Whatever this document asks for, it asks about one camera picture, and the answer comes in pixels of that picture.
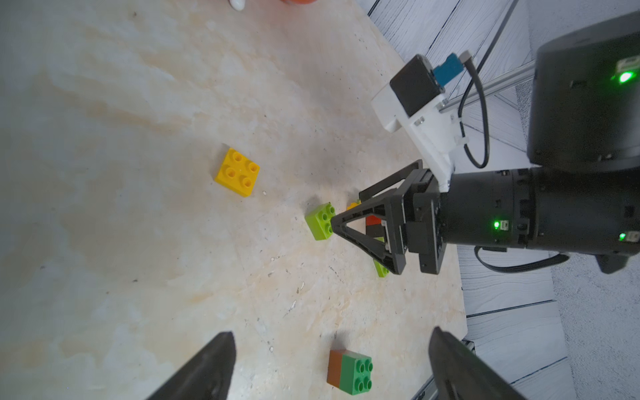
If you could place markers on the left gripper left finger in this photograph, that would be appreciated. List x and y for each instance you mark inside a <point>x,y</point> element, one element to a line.
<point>207,375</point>

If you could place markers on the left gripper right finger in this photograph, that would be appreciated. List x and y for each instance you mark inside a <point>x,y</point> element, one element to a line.
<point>460,374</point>

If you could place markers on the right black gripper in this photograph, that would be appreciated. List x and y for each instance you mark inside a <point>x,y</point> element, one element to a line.
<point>494,210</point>

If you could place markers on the black lego brick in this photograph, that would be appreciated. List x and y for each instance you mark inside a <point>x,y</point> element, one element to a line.
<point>376,231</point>

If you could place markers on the red lego brick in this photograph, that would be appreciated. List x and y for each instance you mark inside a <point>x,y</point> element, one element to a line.
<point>373,221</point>

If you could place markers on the yellow square lego brick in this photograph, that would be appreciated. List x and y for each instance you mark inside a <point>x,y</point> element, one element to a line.
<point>353,205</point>

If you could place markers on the long lime lego brick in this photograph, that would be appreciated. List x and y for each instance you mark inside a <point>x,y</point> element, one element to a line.
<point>381,270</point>

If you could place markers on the dark green lego brick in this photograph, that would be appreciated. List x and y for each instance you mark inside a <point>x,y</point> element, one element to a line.
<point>355,374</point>

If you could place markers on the brown lego brick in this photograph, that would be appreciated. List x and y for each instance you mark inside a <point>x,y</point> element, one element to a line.
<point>335,367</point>

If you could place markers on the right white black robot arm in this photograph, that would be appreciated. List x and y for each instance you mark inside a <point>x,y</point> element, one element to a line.
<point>579,195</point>

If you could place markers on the small lime lego brick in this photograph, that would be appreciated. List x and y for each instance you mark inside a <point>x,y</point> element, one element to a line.
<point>319,221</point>

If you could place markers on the small yellow lego brick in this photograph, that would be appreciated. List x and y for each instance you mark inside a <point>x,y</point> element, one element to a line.
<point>238,173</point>

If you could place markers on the orange bowl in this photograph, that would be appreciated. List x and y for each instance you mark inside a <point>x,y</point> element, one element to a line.
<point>300,2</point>

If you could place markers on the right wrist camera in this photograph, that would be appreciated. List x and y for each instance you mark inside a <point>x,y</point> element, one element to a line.
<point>414,100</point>

